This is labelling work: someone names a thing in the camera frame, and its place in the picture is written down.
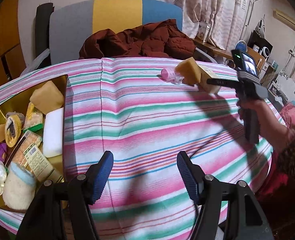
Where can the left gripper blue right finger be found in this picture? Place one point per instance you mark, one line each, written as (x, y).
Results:
(192, 176)

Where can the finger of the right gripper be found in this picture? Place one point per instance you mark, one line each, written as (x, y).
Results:
(223, 82)

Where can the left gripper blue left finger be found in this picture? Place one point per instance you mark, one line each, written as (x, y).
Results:
(97, 176)

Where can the tan sponge block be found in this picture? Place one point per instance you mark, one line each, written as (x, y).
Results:
(190, 71)
(47, 98)

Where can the pink hair roller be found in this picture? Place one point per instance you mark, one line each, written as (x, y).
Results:
(169, 75)

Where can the white soap block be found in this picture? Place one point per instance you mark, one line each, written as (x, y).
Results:
(53, 133)

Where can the green-edged rice cracker packet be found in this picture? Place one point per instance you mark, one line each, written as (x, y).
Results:
(28, 139)

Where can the white blue fuzzy sock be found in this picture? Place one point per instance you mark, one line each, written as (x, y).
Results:
(19, 188)

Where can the Weidan rice cracker packet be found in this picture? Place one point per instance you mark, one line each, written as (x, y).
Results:
(33, 119)

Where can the person right hand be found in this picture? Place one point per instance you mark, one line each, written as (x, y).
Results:
(266, 117)

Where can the cream cardboard box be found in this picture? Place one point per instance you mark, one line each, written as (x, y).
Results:
(207, 73)

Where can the blue round fan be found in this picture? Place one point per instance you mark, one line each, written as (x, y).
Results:
(241, 45)

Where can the striped pink green bedsheet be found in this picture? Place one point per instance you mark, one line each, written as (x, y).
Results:
(123, 106)

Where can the dark red quilted jacket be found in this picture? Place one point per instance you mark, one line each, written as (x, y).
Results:
(161, 39)

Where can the gold metal tin box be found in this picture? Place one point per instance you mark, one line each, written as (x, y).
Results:
(19, 103)

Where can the wooden wardrobe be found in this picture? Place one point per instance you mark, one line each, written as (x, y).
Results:
(11, 56)

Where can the grey yellow blue headboard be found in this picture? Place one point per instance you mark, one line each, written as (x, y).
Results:
(71, 25)

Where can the black rolled mat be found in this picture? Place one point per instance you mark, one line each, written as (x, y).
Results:
(42, 20)

